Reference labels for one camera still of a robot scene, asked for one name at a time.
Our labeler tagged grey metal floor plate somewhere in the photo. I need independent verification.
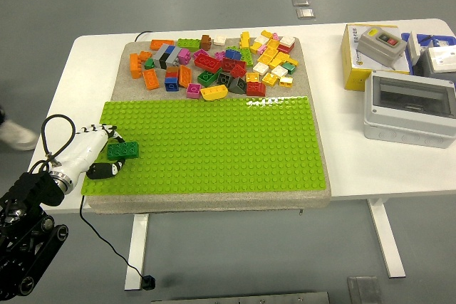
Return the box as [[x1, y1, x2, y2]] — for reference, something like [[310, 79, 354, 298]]
[[347, 276, 383, 304]]

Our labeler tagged dark green eight-stud brick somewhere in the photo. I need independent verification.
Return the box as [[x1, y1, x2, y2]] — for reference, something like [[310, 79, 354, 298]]
[[106, 141, 140, 161], [197, 68, 222, 88]]

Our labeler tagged yellow curved brick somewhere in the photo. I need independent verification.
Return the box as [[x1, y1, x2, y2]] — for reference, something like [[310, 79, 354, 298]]
[[199, 84, 228, 102]]

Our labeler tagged yellow long brick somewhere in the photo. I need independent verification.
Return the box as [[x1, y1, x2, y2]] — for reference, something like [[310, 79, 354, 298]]
[[269, 51, 291, 69], [256, 47, 279, 66]]

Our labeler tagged orange eight-stud brick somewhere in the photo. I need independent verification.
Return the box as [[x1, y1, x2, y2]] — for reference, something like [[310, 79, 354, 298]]
[[150, 39, 175, 51], [129, 53, 143, 80], [178, 64, 193, 89], [142, 68, 160, 91]]

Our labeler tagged white table leg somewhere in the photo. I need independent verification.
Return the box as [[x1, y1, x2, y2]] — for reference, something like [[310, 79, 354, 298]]
[[124, 213, 150, 291], [368, 197, 406, 279]]

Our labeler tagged dark red long brick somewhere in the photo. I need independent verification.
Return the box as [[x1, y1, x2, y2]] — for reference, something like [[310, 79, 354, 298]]
[[221, 57, 247, 73]]

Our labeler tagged pink square brick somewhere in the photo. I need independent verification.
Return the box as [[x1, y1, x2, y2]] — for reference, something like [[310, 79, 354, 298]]
[[185, 83, 202, 100]]

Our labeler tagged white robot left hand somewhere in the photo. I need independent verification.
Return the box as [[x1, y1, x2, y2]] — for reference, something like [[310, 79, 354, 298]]
[[53, 124, 125, 181]]

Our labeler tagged black square brick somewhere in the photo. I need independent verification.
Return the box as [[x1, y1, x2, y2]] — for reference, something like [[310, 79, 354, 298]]
[[216, 71, 234, 88]]

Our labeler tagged lime green narrow brick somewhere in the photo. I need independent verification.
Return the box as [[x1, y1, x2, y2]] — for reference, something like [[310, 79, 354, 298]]
[[239, 46, 254, 67]]

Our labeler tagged blue plastic bin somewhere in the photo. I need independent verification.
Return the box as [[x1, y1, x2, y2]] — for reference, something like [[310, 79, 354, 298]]
[[401, 31, 456, 75]]

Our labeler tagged grey white switch unit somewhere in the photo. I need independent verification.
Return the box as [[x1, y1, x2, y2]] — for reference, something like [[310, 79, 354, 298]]
[[420, 46, 456, 79]]

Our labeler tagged lime green studded baseplate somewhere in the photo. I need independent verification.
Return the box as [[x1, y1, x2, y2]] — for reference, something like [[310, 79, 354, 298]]
[[81, 95, 328, 196]]

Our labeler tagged white wall socket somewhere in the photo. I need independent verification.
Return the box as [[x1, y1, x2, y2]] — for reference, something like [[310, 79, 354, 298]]
[[406, 31, 423, 65]]

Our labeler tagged person's foot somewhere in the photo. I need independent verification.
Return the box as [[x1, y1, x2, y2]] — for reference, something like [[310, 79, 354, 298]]
[[0, 118, 38, 151]]

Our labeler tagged grey push-button switch box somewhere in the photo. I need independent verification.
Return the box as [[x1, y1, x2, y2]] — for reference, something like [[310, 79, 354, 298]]
[[356, 28, 408, 70]]

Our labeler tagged dark grey slope brick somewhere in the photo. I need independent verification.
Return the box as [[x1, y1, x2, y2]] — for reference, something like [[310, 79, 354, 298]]
[[228, 76, 247, 95]]

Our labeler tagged grey black blue brick stack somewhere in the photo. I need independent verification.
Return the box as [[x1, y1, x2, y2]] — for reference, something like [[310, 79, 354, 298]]
[[152, 43, 182, 70]]

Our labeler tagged grey enclosure with clear lid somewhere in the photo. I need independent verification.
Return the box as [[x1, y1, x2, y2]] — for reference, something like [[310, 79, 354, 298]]
[[363, 70, 456, 150]]

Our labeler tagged black cord with plug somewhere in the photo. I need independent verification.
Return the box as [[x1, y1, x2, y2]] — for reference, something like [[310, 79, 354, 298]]
[[78, 194, 157, 290]]

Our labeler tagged yellow cardboard box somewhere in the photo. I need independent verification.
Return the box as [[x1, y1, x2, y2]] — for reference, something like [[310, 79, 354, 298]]
[[341, 24, 414, 91]]

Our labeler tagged lime green eight-stud brick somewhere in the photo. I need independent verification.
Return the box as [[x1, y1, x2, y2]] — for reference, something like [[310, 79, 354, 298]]
[[177, 38, 201, 52]]

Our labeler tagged grey-brown foam mat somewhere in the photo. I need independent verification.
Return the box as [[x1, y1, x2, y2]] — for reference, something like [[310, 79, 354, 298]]
[[87, 35, 332, 214]]

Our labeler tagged long metal floor strip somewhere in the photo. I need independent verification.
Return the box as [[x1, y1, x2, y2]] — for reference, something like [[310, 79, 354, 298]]
[[151, 291, 331, 304]]

